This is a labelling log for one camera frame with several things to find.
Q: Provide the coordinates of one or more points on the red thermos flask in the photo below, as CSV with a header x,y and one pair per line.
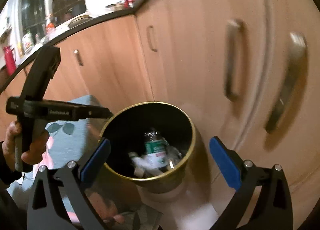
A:
x,y
9,60

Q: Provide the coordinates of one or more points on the person's left hand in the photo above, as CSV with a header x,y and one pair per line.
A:
x,y
32,156

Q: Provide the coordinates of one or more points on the person's right hand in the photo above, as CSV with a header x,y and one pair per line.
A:
x,y
106,209

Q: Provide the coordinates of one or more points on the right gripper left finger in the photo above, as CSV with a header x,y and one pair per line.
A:
x,y
46,209

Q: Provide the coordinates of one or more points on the clear green-label plastic bottle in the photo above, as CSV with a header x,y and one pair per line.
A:
x,y
156,149

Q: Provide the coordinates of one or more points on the white detergent jug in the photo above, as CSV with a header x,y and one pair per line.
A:
x,y
27,41

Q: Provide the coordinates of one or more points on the wooden base cabinets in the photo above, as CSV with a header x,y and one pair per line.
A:
x,y
246,71

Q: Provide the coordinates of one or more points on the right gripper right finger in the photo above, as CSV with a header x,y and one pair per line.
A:
x,y
273,209

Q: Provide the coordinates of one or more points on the blue floral tablecloth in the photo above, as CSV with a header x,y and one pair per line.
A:
x,y
66,148

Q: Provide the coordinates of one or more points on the woven basket bowl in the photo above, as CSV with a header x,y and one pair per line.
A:
x,y
79,20

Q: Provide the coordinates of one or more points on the white green medicine box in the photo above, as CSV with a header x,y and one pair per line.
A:
x,y
142,167

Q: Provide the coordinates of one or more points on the clear plastic bag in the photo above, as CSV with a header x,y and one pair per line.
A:
x,y
173,157

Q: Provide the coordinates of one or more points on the black gold-rim trash bin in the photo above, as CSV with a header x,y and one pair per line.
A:
x,y
125,132

